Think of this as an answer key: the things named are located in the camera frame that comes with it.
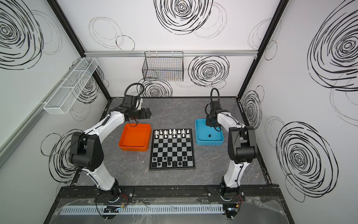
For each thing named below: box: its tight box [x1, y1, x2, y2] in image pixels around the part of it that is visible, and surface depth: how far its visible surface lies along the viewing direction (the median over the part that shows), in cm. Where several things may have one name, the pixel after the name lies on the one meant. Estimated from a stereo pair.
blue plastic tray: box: [194, 118, 225, 146], surface depth 98 cm
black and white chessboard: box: [148, 128, 196, 171], surface depth 91 cm
